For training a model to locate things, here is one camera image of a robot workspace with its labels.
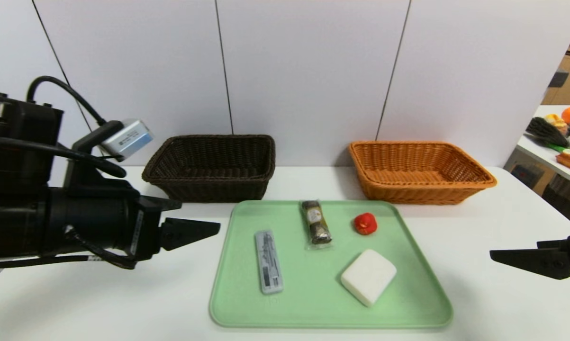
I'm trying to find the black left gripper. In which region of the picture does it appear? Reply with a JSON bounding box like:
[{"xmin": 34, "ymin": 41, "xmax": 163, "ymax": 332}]
[{"xmin": 49, "ymin": 187, "xmax": 221, "ymax": 261}]

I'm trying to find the grey blister pack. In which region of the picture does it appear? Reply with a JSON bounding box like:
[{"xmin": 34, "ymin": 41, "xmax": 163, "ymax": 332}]
[{"xmin": 254, "ymin": 230, "xmax": 284, "ymax": 295}]

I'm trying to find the white soap bar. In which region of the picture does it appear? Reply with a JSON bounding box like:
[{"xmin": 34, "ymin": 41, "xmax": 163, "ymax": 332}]
[{"xmin": 340, "ymin": 249, "xmax": 398, "ymax": 307}]

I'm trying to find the red rubber duck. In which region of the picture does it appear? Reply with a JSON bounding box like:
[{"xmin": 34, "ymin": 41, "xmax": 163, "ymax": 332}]
[{"xmin": 353, "ymin": 213, "xmax": 378, "ymax": 235}]

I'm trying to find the dark brown wicker basket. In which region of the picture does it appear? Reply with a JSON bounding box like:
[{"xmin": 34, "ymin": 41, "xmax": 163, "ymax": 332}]
[{"xmin": 142, "ymin": 135, "xmax": 276, "ymax": 203}]

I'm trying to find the yellow orange toy food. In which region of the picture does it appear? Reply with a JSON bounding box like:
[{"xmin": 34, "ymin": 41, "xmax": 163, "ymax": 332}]
[{"xmin": 544, "ymin": 114, "xmax": 568, "ymax": 131}]

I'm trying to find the orange wicker basket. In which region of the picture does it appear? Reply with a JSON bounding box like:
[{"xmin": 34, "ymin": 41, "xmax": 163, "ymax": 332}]
[{"xmin": 349, "ymin": 141, "xmax": 498, "ymax": 205}]

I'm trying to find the dark storage bin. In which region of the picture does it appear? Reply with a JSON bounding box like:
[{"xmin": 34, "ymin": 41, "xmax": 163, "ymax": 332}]
[{"xmin": 543, "ymin": 175, "xmax": 570, "ymax": 233}]

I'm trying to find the white side table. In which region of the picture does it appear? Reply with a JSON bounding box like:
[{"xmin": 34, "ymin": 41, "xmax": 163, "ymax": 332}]
[{"xmin": 504, "ymin": 105, "xmax": 570, "ymax": 186}]

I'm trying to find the black brush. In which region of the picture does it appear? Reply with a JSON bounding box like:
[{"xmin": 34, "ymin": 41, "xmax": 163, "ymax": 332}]
[{"xmin": 525, "ymin": 117, "xmax": 570, "ymax": 147}]

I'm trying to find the wrapped chocolate balls pack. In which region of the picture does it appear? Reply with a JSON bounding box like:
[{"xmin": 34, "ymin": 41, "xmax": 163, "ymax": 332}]
[{"xmin": 301, "ymin": 200, "xmax": 333, "ymax": 250}]

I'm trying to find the light green plastic tray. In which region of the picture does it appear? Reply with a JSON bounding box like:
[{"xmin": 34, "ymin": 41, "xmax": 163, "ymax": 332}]
[{"xmin": 209, "ymin": 199, "xmax": 453, "ymax": 329}]

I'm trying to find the small grey box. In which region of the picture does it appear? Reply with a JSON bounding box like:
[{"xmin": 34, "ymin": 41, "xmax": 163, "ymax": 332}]
[{"xmin": 548, "ymin": 70, "xmax": 570, "ymax": 88}]

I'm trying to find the black labelled arm cable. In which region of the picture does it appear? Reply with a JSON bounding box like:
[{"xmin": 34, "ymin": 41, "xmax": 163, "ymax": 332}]
[{"xmin": 0, "ymin": 226, "xmax": 138, "ymax": 270}]

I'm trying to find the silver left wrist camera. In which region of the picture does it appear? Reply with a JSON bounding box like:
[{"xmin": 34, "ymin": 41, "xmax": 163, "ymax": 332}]
[{"xmin": 100, "ymin": 118, "xmax": 154, "ymax": 162}]

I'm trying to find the black camera cable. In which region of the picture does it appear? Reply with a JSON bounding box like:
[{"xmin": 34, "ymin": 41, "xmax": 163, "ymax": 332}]
[{"xmin": 27, "ymin": 76, "xmax": 108, "ymax": 126}]

